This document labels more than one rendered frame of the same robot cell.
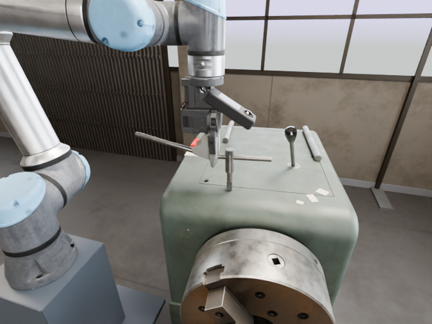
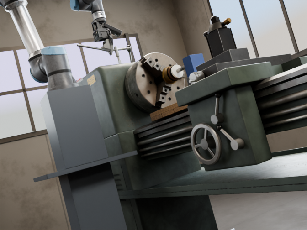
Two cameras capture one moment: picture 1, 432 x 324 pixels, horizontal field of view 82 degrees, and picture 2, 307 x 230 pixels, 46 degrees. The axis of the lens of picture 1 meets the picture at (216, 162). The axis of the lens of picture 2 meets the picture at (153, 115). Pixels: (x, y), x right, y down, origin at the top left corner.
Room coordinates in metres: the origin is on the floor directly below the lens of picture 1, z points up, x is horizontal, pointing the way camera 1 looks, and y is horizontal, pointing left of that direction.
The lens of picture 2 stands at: (-1.06, 1.33, 0.74)
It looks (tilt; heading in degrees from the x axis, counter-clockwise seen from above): 5 degrees up; 316
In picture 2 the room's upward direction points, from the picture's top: 15 degrees counter-clockwise
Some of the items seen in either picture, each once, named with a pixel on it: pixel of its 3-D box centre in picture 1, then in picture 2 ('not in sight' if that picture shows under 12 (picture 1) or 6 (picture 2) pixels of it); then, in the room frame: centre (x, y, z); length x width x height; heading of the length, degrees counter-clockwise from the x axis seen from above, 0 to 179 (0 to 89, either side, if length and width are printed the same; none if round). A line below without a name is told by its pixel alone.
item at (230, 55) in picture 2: not in sight; (222, 63); (-0.23, 0.10, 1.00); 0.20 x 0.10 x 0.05; 170
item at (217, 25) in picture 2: not in sight; (216, 28); (-0.26, 0.10, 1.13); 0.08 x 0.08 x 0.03
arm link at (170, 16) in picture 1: (151, 24); (82, 2); (0.53, 0.12, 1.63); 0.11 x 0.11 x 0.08; 87
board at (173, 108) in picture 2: not in sight; (196, 104); (0.06, -0.04, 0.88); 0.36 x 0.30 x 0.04; 80
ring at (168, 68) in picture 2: not in sight; (171, 74); (0.19, -0.06, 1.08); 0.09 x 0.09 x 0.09; 80
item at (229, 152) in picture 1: (229, 170); (117, 55); (0.53, -0.03, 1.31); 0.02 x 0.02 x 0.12
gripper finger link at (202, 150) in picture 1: (204, 152); (108, 46); (0.53, 0.03, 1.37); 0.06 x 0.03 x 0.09; 80
